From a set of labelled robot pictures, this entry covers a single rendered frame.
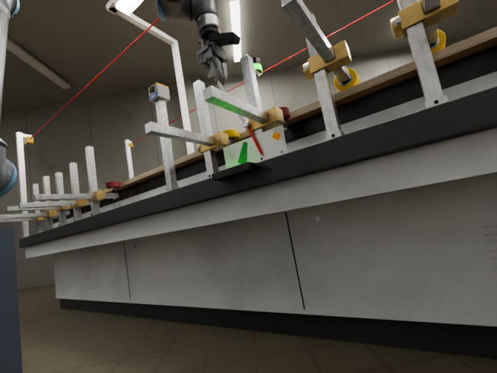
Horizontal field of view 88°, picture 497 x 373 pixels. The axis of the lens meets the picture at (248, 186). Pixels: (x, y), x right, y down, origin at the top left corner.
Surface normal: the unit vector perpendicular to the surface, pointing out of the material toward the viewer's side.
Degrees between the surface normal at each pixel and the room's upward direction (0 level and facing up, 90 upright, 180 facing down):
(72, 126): 90
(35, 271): 90
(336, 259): 90
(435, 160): 90
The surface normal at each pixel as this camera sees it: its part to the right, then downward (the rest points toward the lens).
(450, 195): -0.56, 0.00
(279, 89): 0.00, -0.13
